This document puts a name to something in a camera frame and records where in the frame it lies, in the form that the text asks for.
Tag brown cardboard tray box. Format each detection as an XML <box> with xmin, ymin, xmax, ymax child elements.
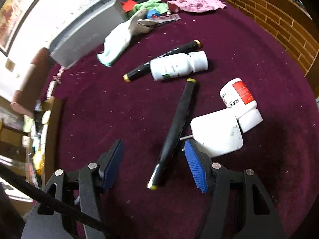
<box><xmin>23</xmin><ymin>95</ymin><xmax>63</xmax><ymax>187</ymax></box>

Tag black marker yellow caps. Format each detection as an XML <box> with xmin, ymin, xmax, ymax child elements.
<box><xmin>147</xmin><ymin>78</ymin><xmax>197</xmax><ymax>190</ymax></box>

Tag maroon upholstered chair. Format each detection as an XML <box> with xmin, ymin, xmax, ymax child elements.
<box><xmin>10</xmin><ymin>48</ymin><xmax>55</xmax><ymax>119</ymax></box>

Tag white red-label pill bottle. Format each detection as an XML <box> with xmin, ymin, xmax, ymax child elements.
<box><xmin>220</xmin><ymin>78</ymin><xmax>263</xmax><ymax>133</ymax></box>

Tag black marker orange caps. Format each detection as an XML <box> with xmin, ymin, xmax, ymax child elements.
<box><xmin>123</xmin><ymin>40</ymin><xmax>207</xmax><ymax>83</ymax></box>

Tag white teal-cuff glove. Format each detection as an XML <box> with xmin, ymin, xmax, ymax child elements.
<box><xmin>97</xmin><ymin>9</ymin><xmax>150</xmax><ymax>67</ymax></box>

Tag white green-label bottle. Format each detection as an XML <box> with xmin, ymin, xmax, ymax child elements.
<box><xmin>150</xmin><ymin>51</ymin><xmax>208</xmax><ymax>81</ymax></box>

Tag grey shoe box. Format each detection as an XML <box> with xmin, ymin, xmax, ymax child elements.
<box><xmin>49</xmin><ymin>0</ymin><xmax>127</xmax><ymax>69</ymax></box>

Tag green cloth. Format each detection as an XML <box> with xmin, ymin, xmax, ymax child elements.
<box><xmin>121</xmin><ymin>0</ymin><xmax>171</xmax><ymax>18</ymax></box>

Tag wooden brick-pattern counter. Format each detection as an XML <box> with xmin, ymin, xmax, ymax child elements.
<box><xmin>224</xmin><ymin>0</ymin><xmax>318</xmax><ymax>94</ymax></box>

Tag pink floral cloth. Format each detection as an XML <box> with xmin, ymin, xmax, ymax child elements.
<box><xmin>166</xmin><ymin>0</ymin><xmax>226</xmax><ymax>13</ymax></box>

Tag black cable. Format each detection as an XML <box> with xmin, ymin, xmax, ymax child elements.
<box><xmin>0</xmin><ymin>162</ymin><xmax>110</xmax><ymax>234</ymax></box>

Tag small framed wall plaque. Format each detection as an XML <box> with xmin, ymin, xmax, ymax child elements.
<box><xmin>5</xmin><ymin>58</ymin><xmax>16</xmax><ymax>72</ymax></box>

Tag framed wall painting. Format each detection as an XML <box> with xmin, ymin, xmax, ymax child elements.
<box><xmin>1</xmin><ymin>0</ymin><xmax>40</xmax><ymax>56</ymax></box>

